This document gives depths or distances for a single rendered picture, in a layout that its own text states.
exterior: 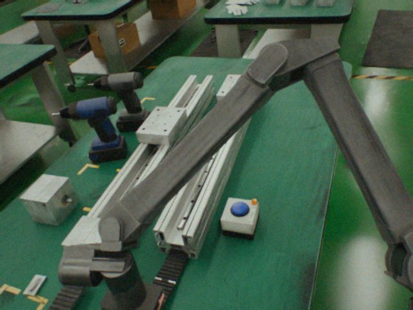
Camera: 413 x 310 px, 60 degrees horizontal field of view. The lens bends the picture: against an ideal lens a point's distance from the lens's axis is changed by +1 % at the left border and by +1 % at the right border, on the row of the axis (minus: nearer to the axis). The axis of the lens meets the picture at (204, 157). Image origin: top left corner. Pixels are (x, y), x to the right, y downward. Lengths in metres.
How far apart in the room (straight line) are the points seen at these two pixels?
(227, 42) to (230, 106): 2.02
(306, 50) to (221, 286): 0.52
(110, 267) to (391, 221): 0.44
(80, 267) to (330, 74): 0.52
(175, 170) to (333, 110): 0.27
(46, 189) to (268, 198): 0.61
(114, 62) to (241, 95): 2.73
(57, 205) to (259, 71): 0.70
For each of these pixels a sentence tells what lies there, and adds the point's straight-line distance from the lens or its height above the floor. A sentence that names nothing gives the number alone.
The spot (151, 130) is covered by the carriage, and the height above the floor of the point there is 0.90.
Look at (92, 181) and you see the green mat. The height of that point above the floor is 0.78.
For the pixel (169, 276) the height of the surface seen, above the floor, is 0.79.
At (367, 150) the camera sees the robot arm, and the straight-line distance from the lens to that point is 0.60.
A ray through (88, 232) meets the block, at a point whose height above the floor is 0.87.
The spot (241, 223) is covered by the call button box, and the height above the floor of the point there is 0.84.
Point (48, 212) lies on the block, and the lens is 1.07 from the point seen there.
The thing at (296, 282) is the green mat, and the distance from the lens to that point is 0.84.
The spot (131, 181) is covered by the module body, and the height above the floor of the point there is 0.83.
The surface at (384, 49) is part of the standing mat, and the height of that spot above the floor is 0.01.
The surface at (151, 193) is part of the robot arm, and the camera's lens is 0.60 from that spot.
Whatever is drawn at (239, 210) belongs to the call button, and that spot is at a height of 0.85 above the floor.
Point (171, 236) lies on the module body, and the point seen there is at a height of 0.82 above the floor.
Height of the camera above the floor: 1.49
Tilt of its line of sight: 38 degrees down
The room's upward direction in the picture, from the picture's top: 9 degrees counter-clockwise
